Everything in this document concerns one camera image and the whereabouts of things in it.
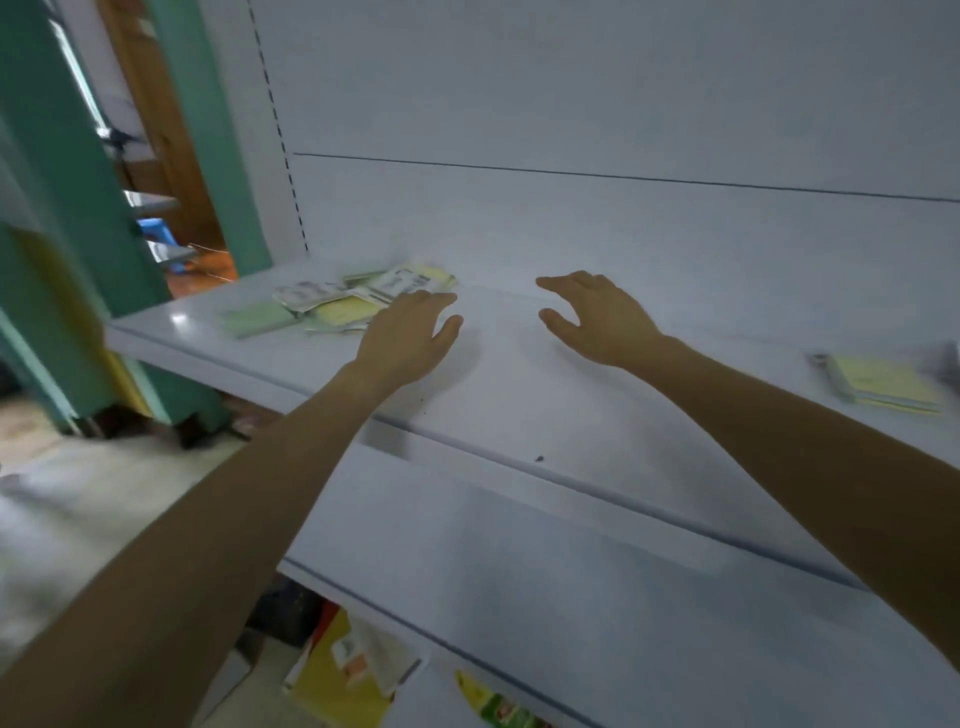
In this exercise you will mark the person's right hand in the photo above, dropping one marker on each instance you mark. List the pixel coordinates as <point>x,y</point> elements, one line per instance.
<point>611,322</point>

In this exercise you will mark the person's left hand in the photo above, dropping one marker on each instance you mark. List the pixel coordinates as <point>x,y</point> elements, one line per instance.
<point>401,337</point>

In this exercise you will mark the person's right thumb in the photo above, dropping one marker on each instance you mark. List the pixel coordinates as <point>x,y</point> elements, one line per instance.
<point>556,322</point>

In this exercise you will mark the person's left thumb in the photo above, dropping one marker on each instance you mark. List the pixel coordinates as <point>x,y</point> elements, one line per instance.
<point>448,336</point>

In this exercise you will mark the person's right forearm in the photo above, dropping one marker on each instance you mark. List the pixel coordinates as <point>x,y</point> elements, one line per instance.
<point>810,465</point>

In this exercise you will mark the person's left forearm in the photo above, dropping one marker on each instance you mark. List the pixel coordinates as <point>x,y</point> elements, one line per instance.
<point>210,525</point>

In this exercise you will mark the small yellow flat packet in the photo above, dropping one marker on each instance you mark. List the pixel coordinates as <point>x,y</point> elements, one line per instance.
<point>436,276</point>

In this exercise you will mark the white printed flat packet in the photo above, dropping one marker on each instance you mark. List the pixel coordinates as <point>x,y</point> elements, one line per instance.
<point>397,283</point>

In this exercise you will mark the white metal shelf board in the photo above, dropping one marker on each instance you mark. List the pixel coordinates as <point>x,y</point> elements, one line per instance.
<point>600,600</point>
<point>525,390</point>

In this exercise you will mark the pale yellow flat packet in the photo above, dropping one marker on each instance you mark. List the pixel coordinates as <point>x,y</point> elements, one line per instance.
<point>346,311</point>

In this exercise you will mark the crumpled white printed packet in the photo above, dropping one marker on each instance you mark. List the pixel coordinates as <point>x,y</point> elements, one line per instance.
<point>307,294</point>

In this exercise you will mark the light green flat packet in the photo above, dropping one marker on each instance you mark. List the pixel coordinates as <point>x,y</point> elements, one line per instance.
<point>259,319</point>

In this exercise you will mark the white perforated shelf upright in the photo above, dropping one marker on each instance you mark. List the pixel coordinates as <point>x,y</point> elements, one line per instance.
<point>281,127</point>

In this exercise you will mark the blue plastic stool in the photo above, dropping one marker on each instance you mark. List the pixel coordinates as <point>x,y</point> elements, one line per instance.
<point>156,232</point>

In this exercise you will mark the black bag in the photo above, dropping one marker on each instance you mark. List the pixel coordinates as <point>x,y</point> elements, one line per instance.
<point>289,622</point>

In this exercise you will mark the stack of yellow packets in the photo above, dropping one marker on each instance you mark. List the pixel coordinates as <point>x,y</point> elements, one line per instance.
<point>885,382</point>

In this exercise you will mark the brown wooden door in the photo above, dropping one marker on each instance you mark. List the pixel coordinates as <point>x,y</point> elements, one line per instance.
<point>161,127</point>

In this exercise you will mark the large yellow snack bag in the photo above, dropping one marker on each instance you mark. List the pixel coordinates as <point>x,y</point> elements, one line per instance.
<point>337,690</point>

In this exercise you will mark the green yellow snack bag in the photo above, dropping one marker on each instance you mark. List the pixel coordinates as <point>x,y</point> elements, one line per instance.
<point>495,709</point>

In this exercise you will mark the green painted pillar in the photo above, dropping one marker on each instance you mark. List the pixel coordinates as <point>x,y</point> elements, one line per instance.
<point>67,187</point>

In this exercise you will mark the green door frame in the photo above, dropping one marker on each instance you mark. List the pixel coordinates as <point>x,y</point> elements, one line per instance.
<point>214,135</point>

